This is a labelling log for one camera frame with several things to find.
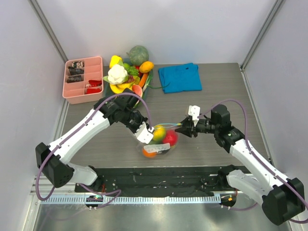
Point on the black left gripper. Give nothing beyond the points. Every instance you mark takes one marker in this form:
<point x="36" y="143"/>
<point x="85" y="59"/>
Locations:
<point x="142" y="119"/>

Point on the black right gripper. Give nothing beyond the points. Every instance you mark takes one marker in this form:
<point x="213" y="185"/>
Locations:
<point x="191" y="127"/>

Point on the red apple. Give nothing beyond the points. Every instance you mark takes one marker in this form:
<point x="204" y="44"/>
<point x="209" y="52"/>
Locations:
<point x="171" y="137"/>

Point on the clear zip top bag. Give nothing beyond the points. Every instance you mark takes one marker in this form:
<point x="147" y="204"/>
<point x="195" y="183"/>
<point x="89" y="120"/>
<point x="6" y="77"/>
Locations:
<point x="155" y="146"/>

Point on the yellow lemon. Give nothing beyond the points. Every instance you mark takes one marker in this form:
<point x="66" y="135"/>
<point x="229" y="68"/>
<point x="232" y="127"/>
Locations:
<point x="159" y="133"/>

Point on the dark purple mangosteen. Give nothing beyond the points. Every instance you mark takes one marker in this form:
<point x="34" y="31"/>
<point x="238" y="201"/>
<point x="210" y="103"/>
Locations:
<point x="163" y="151"/>

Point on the orange fruit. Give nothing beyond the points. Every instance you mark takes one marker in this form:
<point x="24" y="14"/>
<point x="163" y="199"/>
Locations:
<point x="149" y="154"/>

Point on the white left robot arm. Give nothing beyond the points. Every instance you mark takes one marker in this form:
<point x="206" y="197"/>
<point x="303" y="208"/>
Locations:
<point x="53" y="160"/>

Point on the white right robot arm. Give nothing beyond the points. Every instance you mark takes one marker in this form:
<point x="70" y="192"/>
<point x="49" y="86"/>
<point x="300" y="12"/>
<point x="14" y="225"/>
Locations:
<point x="280" y="197"/>

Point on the watermelon slice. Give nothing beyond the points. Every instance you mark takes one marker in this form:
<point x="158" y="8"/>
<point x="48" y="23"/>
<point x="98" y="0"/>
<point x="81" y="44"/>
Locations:
<point x="137" y="90"/>

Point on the green fruit basket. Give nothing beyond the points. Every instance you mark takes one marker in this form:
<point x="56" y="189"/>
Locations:
<point x="137" y="80"/>

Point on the purple grape cluster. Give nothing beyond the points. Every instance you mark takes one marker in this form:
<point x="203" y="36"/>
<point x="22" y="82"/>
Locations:
<point x="131" y="78"/>

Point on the white cauliflower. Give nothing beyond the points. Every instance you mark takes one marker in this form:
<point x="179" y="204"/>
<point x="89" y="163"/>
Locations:
<point x="117" y="75"/>

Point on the green leafy vegetable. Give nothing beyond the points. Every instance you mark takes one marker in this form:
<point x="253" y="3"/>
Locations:
<point x="131" y="70"/>

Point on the blue folded cloth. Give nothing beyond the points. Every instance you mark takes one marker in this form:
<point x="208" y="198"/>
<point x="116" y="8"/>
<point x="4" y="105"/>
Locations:
<point x="180" y="78"/>

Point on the orange yellow mango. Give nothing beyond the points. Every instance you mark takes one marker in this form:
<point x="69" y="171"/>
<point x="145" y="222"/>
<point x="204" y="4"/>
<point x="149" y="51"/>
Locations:
<point x="146" y="67"/>

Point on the yellow bell pepper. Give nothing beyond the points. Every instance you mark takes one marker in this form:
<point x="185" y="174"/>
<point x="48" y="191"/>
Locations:
<point x="115" y="59"/>

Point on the green melon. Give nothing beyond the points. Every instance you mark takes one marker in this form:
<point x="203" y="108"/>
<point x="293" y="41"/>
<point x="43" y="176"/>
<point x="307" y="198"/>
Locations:
<point x="138" y="55"/>

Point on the pink organizer tray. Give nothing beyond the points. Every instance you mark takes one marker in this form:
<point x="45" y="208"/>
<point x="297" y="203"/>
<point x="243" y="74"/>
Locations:
<point x="83" y="80"/>

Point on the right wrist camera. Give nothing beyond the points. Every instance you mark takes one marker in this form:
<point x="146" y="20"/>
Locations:
<point x="194" y="112"/>

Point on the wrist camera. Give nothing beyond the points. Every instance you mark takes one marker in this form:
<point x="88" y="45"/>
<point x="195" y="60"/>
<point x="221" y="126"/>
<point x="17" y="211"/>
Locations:
<point x="144" y="133"/>
<point x="194" y="112"/>

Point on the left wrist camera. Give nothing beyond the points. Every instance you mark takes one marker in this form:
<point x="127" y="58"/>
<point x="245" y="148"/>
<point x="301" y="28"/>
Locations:
<point x="144" y="133"/>

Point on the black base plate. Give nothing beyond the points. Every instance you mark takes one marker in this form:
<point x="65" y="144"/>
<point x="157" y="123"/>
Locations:
<point x="161" y="182"/>

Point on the white slotted cable duct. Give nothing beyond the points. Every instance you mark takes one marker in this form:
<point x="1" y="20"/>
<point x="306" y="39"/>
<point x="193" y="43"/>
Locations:
<point x="95" y="199"/>

